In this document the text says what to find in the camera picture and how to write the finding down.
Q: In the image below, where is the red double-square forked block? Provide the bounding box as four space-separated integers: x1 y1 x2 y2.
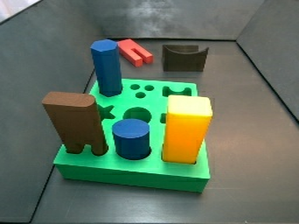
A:
118 38 154 67

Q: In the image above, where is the green shape sorter board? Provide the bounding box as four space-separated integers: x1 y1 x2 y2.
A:
54 79 211 193

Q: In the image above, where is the blue cylinder block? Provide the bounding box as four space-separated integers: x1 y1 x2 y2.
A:
112 118 151 160

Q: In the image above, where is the yellow rectangular block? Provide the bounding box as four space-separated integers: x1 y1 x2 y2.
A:
163 95 213 164

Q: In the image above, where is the brown arch-legged block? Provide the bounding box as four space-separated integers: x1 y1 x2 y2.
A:
42 92 108 156

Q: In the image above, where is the black curved stand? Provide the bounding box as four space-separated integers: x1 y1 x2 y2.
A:
163 45 210 72

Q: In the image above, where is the blue hexagonal prism block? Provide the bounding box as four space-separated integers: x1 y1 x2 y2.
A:
90 39 123 97

